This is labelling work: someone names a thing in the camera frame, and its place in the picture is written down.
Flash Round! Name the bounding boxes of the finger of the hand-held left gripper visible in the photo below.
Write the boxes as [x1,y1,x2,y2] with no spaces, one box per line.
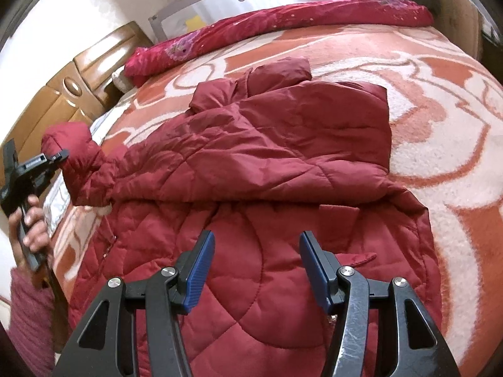
[39,148,71,166]

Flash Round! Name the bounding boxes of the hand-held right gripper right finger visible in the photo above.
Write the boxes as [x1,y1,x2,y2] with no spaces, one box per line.
[299,231,461,377]

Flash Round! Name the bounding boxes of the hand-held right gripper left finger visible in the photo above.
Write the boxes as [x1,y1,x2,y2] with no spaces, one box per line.
[51,230,216,377]

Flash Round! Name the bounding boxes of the red quilted jacket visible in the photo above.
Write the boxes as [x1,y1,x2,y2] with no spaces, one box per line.
[41,57,443,377]

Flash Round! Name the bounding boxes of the person's left forearm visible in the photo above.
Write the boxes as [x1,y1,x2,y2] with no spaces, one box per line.
[7,266,56,374]

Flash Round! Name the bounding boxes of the person's left hand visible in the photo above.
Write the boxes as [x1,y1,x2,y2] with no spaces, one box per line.
[8,195,50,262]

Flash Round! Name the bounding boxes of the white bed sheet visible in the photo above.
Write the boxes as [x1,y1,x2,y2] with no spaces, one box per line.
[41,104,130,240]

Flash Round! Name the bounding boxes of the wooden headboard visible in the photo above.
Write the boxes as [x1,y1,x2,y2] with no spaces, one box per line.
[0,21,154,166]

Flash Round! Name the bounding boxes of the grey white pillow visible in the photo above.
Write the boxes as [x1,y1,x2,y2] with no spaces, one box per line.
[112,66,136,93]

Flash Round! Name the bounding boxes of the orange white patterned blanket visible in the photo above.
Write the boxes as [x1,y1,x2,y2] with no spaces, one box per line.
[51,19,503,377]

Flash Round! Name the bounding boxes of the red floral folded quilt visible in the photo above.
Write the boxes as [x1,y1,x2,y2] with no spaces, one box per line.
[124,0,435,89]

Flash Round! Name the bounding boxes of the wooden wardrobe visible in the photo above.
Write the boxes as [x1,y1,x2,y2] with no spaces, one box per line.
[409,0,496,59]

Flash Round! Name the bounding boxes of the dark wooden bed frame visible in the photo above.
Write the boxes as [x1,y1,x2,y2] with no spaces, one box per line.
[47,267,75,354]

